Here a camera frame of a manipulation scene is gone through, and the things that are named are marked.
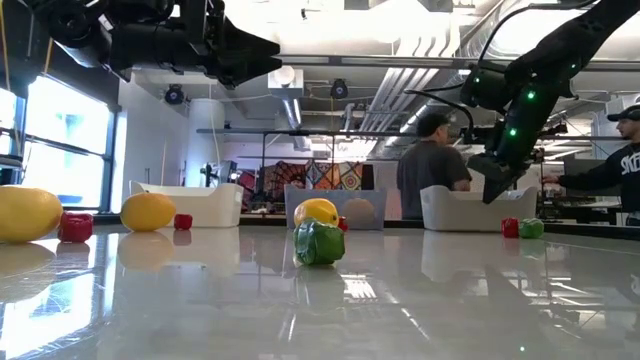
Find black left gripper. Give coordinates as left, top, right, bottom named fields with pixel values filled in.
left=110, top=17, right=284, bottom=90

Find yellow lemon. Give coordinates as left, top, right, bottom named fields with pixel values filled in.
left=341, top=197, right=377, bottom=229
left=119, top=192, right=177, bottom=233
left=293, top=197, right=340, bottom=227
left=0, top=185, right=65, bottom=245

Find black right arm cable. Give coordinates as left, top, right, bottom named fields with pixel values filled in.
left=403, top=87, right=476, bottom=142

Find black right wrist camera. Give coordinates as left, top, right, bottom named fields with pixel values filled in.
left=462, top=124, right=497, bottom=147

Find white plastic basket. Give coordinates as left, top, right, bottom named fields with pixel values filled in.
left=128, top=180, right=245, bottom=229
left=419, top=184, right=540, bottom=233

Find small green bell pepper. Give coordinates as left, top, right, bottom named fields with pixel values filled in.
left=293, top=218, right=347, bottom=268
left=518, top=217, right=546, bottom=240

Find large glass window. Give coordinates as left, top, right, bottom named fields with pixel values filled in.
left=0, top=74, right=121, bottom=214

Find person's feet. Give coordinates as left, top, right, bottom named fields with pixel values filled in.
left=542, top=103, right=640, bottom=227

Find white round pillar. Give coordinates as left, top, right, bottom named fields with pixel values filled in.
left=185, top=98, right=226, bottom=189

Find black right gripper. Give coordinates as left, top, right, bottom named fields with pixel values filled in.
left=467, top=112, right=544, bottom=205

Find silver ventilation duct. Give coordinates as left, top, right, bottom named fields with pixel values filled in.
left=359, top=0, right=501, bottom=161

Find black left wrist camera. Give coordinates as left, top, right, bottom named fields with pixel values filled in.
left=172, top=0, right=226, bottom=24

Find black computer monitor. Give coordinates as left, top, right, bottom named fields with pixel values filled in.
left=563, top=158, right=614, bottom=197

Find black aluminium table frame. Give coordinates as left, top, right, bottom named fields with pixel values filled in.
left=92, top=213, right=640, bottom=241

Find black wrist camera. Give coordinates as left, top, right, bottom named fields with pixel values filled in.
left=172, top=0, right=226, bottom=24
left=462, top=124, right=497, bottom=147

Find colourful patterned quilt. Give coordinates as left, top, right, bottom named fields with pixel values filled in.
left=259, top=159, right=365, bottom=204

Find grey overhead light bar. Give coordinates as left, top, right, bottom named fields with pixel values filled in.
left=277, top=53, right=640, bottom=71

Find black metal rack frame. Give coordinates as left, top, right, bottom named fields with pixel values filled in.
left=196, top=128, right=640, bottom=204

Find person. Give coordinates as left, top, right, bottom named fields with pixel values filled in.
left=396, top=112, right=474, bottom=221

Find grey translucent plastic basket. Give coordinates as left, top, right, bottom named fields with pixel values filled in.
left=283, top=183, right=389, bottom=232

